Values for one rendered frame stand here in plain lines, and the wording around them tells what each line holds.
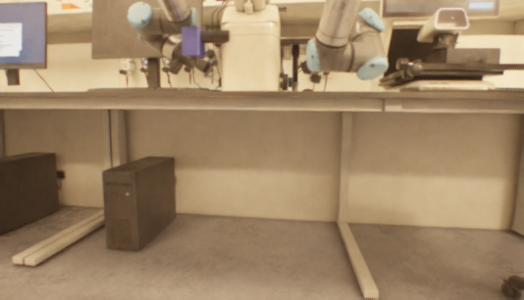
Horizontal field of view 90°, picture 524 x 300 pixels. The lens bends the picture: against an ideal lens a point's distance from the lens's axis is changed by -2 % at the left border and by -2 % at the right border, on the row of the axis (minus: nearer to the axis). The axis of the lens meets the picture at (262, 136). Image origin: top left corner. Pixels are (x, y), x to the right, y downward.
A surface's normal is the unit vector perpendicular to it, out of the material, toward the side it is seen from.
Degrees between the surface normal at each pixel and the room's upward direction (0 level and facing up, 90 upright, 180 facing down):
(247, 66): 91
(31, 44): 86
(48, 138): 90
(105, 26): 86
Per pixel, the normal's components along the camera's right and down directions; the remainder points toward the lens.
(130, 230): -0.12, 0.10
